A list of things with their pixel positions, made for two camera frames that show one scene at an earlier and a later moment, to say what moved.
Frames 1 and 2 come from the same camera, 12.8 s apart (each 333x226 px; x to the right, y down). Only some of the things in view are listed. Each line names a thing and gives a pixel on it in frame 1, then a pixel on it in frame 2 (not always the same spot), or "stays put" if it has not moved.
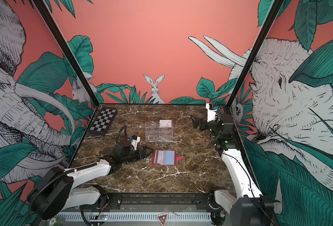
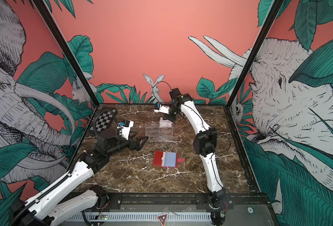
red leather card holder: (165, 157) stays put
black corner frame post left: (46, 14) stays put
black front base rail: (159, 201) stays put
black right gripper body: (214, 128) → (173, 112)
